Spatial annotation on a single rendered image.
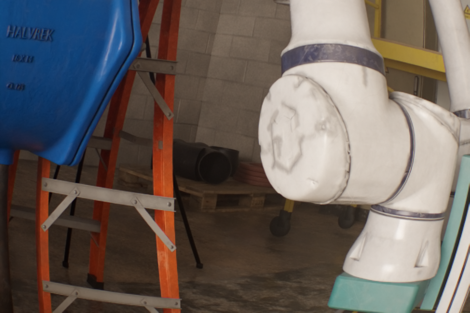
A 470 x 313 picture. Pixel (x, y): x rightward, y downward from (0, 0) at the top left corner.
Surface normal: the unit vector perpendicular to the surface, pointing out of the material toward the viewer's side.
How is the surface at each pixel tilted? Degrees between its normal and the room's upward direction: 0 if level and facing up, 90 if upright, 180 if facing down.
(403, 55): 90
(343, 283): 90
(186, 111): 90
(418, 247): 68
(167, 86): 79
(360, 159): 98
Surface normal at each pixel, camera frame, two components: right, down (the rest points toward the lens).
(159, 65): 0.56, -0.04
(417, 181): 0.30, 0.52
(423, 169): 0.43, 0.22
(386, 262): -0.35, -0.34
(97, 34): 0.78, 0.12
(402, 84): -0.61, -0.06
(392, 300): -0.43, -0.02
